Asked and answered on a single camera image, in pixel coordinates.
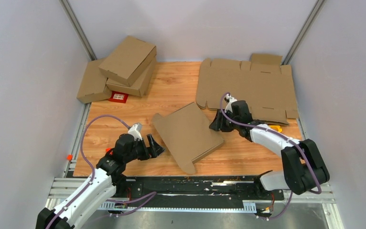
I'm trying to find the white slotted cable duct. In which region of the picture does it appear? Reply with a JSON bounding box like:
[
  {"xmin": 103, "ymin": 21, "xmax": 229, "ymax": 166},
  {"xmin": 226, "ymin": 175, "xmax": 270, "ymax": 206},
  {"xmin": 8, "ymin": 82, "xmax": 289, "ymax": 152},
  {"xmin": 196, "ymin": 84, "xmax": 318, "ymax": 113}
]
[{"xmin": 98, "ymin": 199, "xmax": 257, "ymax": 213}]

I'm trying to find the red plastic tray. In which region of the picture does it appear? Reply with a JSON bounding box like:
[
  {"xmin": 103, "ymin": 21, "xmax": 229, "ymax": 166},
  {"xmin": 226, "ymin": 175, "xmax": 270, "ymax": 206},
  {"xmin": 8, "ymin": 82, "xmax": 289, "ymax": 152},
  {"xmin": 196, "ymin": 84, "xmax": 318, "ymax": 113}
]
[{"xmin": 108, "ymin": 91, "xmax": 129, "ymax": 104}]

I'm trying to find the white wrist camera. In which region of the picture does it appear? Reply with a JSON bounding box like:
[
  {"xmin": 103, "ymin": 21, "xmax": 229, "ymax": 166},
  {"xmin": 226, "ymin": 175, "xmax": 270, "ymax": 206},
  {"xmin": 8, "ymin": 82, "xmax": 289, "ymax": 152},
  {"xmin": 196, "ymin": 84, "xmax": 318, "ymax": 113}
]
[
  {"xmin": 128, "ymin": 123, "xmax": 142, "ymax": 141},
  {"xmin": 224, "ymin": 95, "xmax": 237, "ymax": 113}
]

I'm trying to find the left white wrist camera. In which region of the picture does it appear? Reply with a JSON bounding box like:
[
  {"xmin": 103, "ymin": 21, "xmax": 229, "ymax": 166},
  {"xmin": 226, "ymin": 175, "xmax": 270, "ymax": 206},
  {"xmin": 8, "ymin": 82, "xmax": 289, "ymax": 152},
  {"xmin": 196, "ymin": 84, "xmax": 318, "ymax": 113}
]
[{"xmin": 128, "ymin": 123, "xmax": 142, "ymax": 141}]

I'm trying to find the right aluminium corner post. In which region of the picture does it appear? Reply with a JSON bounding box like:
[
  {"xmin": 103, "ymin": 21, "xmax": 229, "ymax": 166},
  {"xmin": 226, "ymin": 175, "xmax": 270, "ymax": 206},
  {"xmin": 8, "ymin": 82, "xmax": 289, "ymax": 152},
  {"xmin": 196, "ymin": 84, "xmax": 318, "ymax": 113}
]
[{"xmin": 282, "ymin": 0, "xmax": 326, "ymax": 65}]

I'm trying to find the aluminium corner post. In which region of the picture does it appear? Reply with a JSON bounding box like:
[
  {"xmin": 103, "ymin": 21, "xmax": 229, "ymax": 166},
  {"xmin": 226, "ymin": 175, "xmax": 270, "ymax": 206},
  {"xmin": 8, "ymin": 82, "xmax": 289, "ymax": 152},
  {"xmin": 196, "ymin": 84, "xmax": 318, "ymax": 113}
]
[
  {"xmin": 59, "ymin": 0, "xmax": 97, "ymax": 61},
  {"xmin": 282, "ymin": 0, "xmax": 326, "ymax": 65}
]

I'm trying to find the left aluminium corner post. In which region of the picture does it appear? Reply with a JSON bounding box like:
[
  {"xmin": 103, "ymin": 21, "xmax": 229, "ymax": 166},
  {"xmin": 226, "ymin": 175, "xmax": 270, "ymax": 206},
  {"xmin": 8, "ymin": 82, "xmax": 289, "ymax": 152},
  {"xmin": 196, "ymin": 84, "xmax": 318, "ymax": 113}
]
[{"xmin": 59, "ymin": 0, "xmax": 97, "ymax": 61}]

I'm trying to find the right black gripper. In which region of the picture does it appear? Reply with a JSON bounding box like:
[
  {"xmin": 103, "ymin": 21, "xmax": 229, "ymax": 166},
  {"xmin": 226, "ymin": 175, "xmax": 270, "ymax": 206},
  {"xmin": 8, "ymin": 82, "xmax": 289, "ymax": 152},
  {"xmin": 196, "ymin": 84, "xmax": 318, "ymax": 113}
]
[{"xmin": 210, "ymin": 109, "xmax": 240, "ymax": 132}]

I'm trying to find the flat-lying folded cardboard box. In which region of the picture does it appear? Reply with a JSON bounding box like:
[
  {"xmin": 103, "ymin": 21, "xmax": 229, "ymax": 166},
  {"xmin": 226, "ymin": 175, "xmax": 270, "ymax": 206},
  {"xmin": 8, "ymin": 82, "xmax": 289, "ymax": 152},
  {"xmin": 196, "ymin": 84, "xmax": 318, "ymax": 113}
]
[{"xmin": 77, "ymin": 58, "xmax": 112, "ymax": 104}]

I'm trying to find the flat cardboard sheet stack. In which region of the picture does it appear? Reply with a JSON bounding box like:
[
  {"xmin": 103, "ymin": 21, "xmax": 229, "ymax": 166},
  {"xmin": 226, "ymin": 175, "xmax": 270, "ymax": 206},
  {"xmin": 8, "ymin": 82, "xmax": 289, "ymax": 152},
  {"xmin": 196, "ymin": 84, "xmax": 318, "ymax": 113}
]
[{"xmin": 195, "ymin": 53, "xmax": 299, "ymax": 124}]

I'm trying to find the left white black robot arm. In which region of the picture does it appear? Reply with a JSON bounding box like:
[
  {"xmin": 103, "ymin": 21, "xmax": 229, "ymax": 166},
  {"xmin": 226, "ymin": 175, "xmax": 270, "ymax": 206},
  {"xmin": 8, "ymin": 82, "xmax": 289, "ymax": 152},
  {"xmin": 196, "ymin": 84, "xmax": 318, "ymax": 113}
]
[{"xmin": 36, "ymin": 134, "xmax": 165, "ymax": 229}]

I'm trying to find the yellow plastic triangle piece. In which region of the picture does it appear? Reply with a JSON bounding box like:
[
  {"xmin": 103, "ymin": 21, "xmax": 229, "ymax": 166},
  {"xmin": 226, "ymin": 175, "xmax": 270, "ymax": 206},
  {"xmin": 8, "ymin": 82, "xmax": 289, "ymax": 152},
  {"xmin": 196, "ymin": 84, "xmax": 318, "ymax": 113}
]
[{"xmin": 269, "ymin": 125, "xmax": 283, "ymax": 133}]

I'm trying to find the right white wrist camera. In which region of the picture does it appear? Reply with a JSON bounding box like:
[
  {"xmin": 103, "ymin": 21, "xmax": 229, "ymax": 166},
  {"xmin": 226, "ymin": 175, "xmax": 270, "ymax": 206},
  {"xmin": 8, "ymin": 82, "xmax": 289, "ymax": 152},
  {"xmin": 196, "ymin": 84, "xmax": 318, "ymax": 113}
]
[{"xmin": 224, "ymin": 95, "xmax": 237, "ymax": 113}]

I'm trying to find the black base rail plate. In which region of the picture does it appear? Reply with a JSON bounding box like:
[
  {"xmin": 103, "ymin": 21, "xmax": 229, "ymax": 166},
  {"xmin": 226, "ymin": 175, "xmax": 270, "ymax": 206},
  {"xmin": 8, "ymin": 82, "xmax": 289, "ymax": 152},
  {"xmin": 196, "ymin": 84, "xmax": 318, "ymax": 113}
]
[{"xmin": 113, "ymin": 176, "xmax": 284, "ymax": 209}]

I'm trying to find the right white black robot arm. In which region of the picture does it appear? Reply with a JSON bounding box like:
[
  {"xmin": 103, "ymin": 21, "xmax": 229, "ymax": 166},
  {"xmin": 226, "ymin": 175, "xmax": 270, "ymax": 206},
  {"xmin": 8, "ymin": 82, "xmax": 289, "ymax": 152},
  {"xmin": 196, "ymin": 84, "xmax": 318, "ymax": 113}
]
[{"xmin": 209, "ymin": 100, "xmax": 330, "ymax": 199}]

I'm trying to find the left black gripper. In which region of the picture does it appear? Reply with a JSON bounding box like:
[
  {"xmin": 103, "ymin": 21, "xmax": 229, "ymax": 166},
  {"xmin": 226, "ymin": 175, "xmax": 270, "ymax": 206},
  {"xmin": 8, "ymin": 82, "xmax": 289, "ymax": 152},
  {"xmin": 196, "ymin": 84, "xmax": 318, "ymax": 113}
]
[{"xmin": 124, "ymin": 134, "xmax": 165, "ymax": 163}]

